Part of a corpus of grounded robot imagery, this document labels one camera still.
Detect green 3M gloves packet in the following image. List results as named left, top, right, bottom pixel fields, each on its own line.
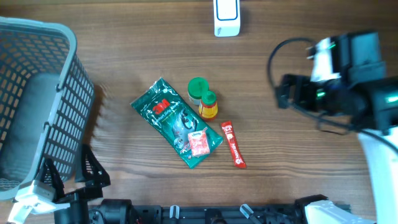
left=131, top=78, right=223, bottom=169

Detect green lid white jar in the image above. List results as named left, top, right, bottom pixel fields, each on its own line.
left=187, top=77, right=209, bottom=106

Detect white barcode scanner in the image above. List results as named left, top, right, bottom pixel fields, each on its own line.
left=213, top=0, right=241, bottom=37

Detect red coffee stick sachet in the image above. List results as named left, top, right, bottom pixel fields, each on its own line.
left=221, top=121, right=246, bottom=169

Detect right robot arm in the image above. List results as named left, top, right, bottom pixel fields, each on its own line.
left=272, top=31, right=397, bottom=223

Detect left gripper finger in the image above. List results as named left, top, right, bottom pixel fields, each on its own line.
left=75, top=144, right=111, bottom=188
left=35, top=158, right=65, bottom=199

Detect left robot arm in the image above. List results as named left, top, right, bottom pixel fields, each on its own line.
left=35, top=144, right=142, bottom=223

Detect pink tissue packet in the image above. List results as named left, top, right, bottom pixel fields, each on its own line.
left=188, top=131, right=210, bottom=157

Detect grey plastic mesh basket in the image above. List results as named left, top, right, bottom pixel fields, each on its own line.
left=1, top=17, right=95, bottom=200

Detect green cap sauce bottle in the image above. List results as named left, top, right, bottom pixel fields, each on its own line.
left=198, top=90, right=218, bottom=121

